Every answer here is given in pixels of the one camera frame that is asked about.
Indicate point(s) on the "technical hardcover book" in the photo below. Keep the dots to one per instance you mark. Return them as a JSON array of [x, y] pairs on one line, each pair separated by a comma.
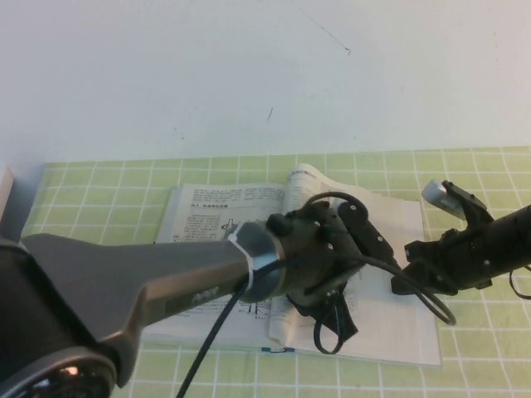
[[394, 331]]

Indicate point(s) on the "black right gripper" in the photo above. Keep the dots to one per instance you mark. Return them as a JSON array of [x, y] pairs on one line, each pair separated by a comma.
[[464, 261]]

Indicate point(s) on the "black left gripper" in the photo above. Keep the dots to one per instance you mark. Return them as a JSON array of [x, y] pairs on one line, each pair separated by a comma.
[[315, 265]]

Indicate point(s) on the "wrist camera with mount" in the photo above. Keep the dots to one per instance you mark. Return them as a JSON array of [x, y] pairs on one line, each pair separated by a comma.
[[448, 203], [369, 236]]

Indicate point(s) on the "green white checked tablecloth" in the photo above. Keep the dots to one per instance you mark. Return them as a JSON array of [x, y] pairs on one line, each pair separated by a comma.
[[477, 352]]

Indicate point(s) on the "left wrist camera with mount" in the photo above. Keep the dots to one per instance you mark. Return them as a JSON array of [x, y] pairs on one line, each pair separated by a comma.
[[369, 236]]

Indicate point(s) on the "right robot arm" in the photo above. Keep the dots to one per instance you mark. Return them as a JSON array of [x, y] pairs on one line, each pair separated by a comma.
[[514, 240]]

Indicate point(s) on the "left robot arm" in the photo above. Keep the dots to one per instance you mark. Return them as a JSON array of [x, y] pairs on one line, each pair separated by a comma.
[[124, 282]]

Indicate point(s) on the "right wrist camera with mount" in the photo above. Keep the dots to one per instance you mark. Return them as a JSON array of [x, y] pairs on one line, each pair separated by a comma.
[[448, 203]]

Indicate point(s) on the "white zip tie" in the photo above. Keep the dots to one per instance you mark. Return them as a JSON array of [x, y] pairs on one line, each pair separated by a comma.
[[245, 253]]

